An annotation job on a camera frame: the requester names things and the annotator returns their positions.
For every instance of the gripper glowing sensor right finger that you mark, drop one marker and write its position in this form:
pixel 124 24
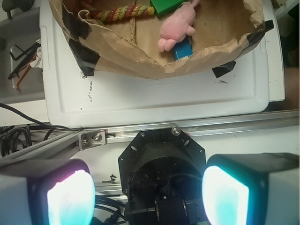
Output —
pixel 252 189

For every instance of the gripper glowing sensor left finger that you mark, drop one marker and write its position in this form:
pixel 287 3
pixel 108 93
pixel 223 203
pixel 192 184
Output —
pixel 46 192

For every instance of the green block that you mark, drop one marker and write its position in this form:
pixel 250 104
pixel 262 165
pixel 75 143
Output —
pixel 163 7

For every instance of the blue block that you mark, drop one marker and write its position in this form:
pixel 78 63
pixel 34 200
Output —
pixel 182 49

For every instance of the black allen keys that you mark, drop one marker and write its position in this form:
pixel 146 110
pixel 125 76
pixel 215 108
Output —
pixel 23 59

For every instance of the brown paper bag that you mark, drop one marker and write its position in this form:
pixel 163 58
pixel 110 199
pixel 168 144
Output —
pixel 157 39

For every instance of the pink plush toy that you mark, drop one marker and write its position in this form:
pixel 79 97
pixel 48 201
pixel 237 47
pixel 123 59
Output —
pixel 177 26

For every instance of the aluminium extrusion rail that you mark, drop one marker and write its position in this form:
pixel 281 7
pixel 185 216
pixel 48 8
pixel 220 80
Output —
pixel 279 126

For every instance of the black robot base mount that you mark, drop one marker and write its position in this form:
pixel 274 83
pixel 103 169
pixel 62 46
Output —
pixel 163 183

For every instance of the orange handled tool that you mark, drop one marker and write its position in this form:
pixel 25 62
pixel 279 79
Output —
pixel 26 70

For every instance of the multicolour twisted rope toy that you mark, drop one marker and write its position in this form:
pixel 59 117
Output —
pixel 115 15

